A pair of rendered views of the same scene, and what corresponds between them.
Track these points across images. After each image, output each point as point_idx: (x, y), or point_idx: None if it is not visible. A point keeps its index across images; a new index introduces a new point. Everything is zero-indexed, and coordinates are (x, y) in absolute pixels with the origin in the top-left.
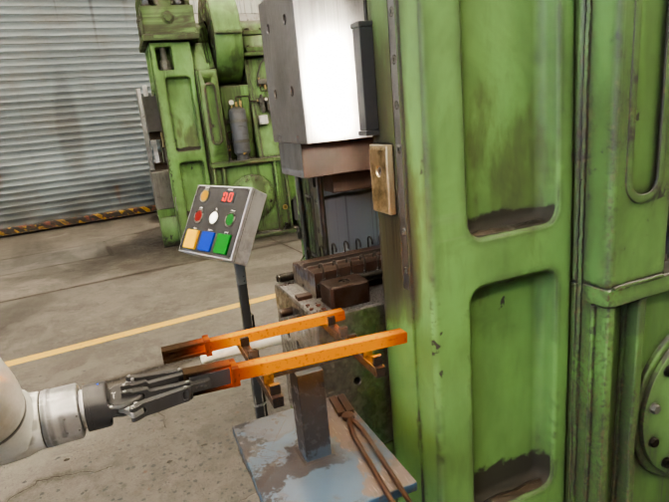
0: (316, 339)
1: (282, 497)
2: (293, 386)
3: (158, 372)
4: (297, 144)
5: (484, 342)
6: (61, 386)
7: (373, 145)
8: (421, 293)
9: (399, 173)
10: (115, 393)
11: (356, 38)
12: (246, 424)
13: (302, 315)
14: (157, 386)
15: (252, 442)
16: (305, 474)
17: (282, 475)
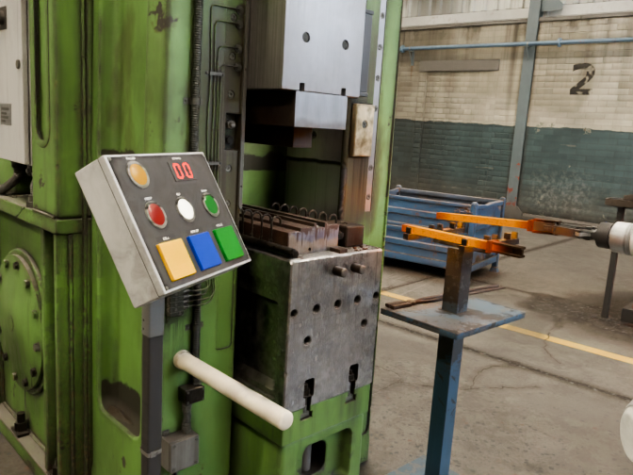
0: (379, 269)
1: (501, 313)
2: (465, 262)
3: (564, 227)
4: (340, 96)
5: None
6: (624, 222)
7: (362, 105)
8: (377, 208)
9: (373, 126)
10: (595, 230)
11: (369, 22)
12: (450, 329)
13: (358, 260)
14: (576, 226)
15: (467, 325)
16: (477, 310)
17: (485, 315)
